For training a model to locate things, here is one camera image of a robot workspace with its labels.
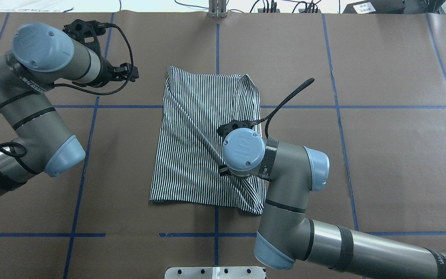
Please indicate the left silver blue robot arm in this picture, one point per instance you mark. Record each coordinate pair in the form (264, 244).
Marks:
(34, 138)

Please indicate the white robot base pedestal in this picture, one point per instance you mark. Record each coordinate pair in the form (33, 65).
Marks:
(231, 272)

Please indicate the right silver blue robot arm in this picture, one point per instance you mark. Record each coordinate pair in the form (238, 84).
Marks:
(288, 233)

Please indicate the aluminium camera post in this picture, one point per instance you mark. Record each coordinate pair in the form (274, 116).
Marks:
(217, 8)

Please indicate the navy white striped polo shirt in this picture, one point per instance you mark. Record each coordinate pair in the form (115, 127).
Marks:
(188, 154)

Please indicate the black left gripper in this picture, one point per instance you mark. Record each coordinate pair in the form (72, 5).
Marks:
(108, 72)

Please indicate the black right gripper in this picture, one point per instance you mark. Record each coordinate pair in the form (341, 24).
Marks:
(222, 169)

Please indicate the clear plastic bag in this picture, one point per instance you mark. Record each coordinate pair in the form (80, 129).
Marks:
(36, 5)

